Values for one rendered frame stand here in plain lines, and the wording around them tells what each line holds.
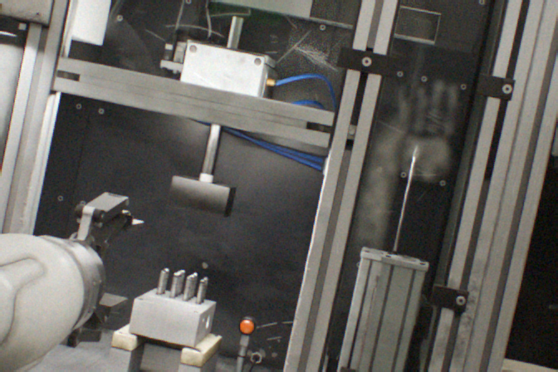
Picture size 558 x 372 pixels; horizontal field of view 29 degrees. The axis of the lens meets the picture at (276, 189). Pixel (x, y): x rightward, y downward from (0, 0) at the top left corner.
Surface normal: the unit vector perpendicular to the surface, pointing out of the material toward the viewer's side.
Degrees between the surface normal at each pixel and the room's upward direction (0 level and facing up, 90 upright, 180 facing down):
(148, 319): 90
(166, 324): 90
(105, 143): 90
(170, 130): 90
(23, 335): 98
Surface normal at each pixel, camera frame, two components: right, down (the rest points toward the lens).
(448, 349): -0.12, 0.03
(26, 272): 0.72, -0.65
